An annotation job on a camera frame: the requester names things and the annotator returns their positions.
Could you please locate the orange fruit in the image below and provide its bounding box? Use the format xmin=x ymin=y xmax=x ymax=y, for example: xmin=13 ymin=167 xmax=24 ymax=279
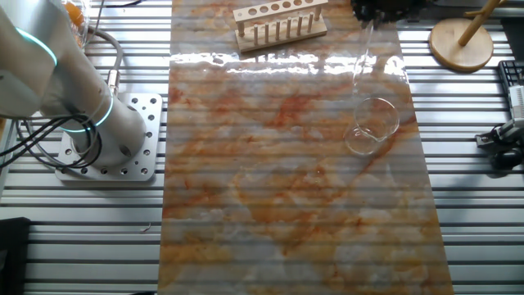
xmin=63 ymin=2 xmax=86 ymax=26

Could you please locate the grey corrugated conduit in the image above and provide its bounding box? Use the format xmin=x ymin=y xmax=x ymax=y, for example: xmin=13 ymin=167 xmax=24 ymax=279
xmin=87 ymin=25 xmax=124 ymax=96

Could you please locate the black box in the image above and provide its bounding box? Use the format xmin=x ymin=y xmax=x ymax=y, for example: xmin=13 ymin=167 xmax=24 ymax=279
xmin=499 ymin=16 xmax=524 ymax=62

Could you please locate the clear glass test tube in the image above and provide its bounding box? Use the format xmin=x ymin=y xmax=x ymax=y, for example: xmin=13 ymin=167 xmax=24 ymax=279
xmin=350 ymin=19 xmax=377 ymax=102

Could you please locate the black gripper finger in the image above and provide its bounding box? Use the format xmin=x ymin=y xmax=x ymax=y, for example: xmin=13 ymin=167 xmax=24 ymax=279
xmin=374 ymin=0 xmax=427 ymax=22
xmin=350 ymin=0 xmax=377 ymax=25

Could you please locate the clear glass beaker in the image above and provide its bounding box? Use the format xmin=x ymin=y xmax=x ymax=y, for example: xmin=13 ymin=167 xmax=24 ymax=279
xmin=342 ymin=97 xmax=400 ymax=156

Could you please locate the black keyboard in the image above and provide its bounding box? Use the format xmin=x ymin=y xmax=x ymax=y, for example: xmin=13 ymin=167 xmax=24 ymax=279
xmin=497 ymin=60 xmax=524 ymax=89

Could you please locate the clear plastic fruit container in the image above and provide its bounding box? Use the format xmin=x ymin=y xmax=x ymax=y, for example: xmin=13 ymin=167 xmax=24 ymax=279
xmin=59 ymin=0 xmax=92 ymax=51

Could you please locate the orange marble pattern mat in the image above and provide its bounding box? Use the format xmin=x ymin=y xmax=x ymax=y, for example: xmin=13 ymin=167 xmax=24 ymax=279
xmin=157 ymin=0 xmax=454 ymax=295

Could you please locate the black camera clamp mount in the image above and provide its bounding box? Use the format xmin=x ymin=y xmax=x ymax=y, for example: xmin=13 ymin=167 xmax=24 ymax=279
xmin=474 ymin=118 xmax=524 ymax=170

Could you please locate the wooden test tube rack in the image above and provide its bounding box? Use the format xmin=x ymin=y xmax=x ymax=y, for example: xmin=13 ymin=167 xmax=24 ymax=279
xmin=232 ymin=0 xmax=329 ymax=53

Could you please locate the black loose cable loop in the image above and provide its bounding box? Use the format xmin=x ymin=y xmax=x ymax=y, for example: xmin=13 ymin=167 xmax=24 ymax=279
xmin=104 ymin=0 xmax=145 ymax=10

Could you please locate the wooden stand with round base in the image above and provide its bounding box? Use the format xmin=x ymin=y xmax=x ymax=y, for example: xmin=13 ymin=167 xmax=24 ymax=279
xmin=428 ymin=0 xmax=508 ymax=74

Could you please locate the black looped cable bundle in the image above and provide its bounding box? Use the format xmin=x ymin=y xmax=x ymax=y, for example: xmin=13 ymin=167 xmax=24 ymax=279
xmin=0 ymin=113 xmax=103 ymax=171

